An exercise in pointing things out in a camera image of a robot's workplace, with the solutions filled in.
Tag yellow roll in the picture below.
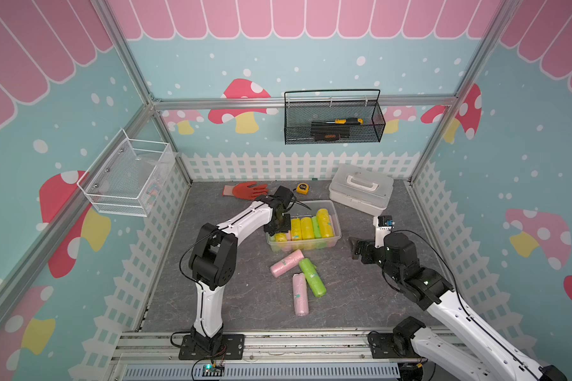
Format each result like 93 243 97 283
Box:
300 217 315 248
316 208 335 238
274 233 289 243
290 218 303 242

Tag green roll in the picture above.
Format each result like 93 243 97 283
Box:
311 216 322 239
299 258 327 298

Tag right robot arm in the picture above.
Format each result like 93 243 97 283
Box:
350 230 566 380

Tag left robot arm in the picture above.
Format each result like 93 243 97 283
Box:
187 187 296 357

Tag clear plastic storage box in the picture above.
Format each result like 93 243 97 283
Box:
265 200 342 252

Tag yellow tape measure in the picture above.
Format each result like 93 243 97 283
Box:
295 183 310 195

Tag red work glove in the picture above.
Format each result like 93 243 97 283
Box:
222 182 268 201

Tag white lidded tool case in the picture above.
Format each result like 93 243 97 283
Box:
329 164 394 217

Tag black orange tool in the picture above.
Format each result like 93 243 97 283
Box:
312 132 341 142

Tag yellow black screwdriver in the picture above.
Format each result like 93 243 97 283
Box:
311 117 364 126

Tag green circuit board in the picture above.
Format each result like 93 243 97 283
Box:
202 364 225 377

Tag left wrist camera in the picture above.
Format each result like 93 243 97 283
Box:
273 186 296 211

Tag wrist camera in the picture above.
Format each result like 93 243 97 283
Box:
373 215 394 249
273 186 296 211

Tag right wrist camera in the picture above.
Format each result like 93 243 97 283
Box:
373 215 394 249

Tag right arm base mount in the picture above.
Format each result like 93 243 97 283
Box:
367 317 427 360

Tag black wire mesh basket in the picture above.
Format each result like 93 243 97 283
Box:
284 89 386 144

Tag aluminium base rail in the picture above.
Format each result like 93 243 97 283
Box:
106 328 506 381

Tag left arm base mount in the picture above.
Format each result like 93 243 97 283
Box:
177 333 246 360

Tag white wire basket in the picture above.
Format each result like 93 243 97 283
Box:
77 130 176 217

